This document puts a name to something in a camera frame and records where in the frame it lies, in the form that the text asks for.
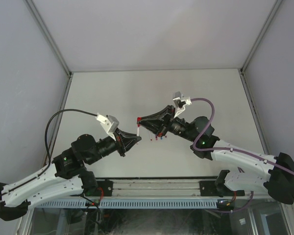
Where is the black cable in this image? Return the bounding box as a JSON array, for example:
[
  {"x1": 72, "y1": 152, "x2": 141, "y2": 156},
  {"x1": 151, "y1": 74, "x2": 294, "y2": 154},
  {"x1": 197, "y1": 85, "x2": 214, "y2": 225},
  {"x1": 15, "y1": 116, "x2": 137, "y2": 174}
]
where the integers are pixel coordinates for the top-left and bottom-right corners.
[{"x1": 0, "y1": 109, "x2": 98, "y2": 208}]

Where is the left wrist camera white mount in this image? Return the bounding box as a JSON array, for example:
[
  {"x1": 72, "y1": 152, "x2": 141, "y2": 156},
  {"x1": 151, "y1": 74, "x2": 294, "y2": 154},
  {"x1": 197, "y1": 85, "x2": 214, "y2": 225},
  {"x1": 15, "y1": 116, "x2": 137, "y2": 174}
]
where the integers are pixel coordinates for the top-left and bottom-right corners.
[{"x1": 96, "y1": 113, "x2": 119, "y2": 141}]

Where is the perforated blue cable tray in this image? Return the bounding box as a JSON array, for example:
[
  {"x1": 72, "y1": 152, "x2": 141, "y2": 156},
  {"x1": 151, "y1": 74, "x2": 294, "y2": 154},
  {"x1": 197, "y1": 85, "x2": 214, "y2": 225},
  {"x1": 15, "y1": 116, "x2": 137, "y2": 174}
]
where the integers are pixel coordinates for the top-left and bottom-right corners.
[{"x1": 38, "y1": 198, "x2": 219, "y2": 209}]

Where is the red pen cap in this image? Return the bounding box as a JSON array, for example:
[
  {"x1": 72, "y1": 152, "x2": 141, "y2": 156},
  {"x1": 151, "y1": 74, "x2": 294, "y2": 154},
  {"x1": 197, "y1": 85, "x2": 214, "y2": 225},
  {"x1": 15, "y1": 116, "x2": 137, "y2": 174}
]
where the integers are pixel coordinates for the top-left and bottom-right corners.
[{"x1": 137, "y1": 117, "x2": 141, "y2": 127}]

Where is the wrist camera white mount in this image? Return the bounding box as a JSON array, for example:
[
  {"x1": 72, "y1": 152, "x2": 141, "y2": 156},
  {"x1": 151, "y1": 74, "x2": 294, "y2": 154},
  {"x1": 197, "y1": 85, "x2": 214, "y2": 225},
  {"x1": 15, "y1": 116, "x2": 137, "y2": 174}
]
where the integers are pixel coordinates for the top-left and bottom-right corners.
[
  {"x1": 172, "y1": 92, "x2": 192, "y2": 118},
  {"x1": 96, "y1": 113, "x2": 119, "y2": 141}
]

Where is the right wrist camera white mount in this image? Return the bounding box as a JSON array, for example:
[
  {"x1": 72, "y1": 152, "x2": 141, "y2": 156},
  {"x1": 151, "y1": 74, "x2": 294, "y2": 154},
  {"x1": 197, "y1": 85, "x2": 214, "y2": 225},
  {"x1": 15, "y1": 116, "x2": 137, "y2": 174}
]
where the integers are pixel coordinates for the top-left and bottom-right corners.
[{"x1": 172, "y1": 92, "x2": 192, "y2": 118}]

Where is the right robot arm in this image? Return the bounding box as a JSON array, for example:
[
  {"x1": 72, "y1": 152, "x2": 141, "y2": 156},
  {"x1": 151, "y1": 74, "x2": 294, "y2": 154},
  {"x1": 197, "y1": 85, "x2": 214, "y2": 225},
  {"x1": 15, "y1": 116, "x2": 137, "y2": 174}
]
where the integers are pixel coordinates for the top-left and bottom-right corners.
[{"x1": 137, "y1": 105, "x2": 294, "y2": 205}]

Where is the aluminium rail frame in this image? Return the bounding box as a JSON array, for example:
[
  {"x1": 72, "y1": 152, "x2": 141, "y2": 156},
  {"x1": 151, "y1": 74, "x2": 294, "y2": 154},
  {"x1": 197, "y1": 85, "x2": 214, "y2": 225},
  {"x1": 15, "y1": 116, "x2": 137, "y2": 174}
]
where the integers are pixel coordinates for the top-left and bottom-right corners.
[{"x1": 26, "y1": 177, "x2": 292, "y2": 198}]

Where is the thin red refill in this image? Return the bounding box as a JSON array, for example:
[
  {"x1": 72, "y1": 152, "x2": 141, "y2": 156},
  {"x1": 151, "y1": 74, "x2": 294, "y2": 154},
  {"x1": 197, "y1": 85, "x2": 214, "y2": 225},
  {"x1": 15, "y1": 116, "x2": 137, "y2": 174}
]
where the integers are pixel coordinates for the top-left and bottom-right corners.
[{"x1": 136, "y1": 126, "x2": 140, "y2": 144}]

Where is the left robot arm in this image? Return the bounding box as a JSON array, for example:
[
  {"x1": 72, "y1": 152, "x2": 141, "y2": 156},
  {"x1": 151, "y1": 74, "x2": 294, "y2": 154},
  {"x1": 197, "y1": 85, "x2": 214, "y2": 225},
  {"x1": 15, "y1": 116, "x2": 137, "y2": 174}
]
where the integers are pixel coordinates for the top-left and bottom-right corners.
[{"x1": 0, "y1": 129, "x2": 142, "y2": 221}]

